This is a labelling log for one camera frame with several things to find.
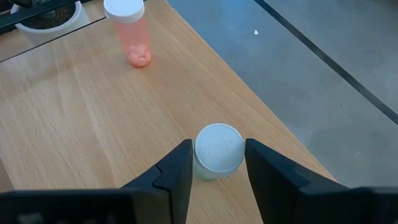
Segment pink medicine bottle white cap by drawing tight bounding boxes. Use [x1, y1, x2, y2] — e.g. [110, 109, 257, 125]
[103, 0, 152, 68]

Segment wooden shelf black metal legs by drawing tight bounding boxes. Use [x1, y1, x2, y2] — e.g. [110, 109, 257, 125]
[0, 0, 338, 224]

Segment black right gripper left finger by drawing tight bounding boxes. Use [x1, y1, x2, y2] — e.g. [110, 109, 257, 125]
[121, 139, 194, 224]

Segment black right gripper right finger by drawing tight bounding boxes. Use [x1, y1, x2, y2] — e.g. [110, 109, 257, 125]
[244, 138, 351, 224]

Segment green plant white pot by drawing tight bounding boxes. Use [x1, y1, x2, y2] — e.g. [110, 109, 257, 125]
[9, 0, 91, 35]

